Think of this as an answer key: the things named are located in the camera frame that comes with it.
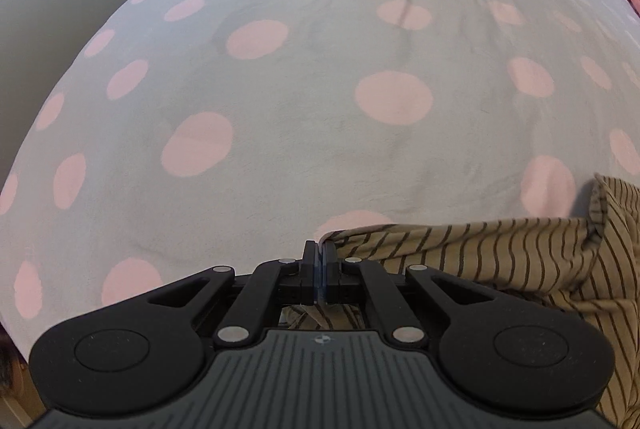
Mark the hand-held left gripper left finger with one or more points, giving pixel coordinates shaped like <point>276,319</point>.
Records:
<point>312,271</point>

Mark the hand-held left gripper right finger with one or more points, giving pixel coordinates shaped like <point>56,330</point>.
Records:
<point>327,271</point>

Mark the tan striped button shirt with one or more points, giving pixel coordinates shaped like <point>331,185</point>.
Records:
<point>500,249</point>

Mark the polka dot bed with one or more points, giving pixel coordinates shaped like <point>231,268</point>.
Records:
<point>300,109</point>

